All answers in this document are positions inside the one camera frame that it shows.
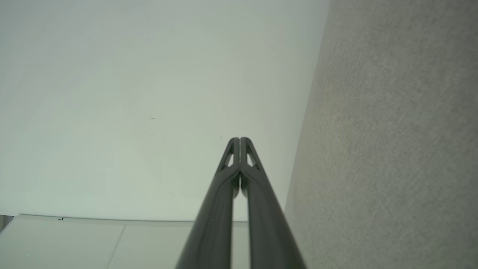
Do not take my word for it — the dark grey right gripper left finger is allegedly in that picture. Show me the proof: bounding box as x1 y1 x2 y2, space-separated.
176 137 240 269

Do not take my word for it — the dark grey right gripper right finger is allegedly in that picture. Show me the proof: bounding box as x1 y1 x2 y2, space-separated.
240 137 307 269

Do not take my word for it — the grey fabric sofa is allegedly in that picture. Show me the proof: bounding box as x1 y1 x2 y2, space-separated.
283 0 478 269

